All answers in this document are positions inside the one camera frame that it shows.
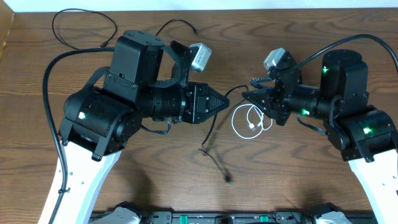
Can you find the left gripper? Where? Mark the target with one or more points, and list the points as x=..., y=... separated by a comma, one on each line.
x=197, y=109

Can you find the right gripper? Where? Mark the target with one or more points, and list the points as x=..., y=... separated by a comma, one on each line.
x=274, y=104

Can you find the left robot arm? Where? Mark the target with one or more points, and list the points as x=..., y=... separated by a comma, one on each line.
x=147, y=78

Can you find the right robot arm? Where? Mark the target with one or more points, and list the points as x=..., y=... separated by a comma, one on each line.
x=365, y=136

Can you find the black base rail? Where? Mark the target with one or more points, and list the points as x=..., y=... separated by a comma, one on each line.
x=235, y=218

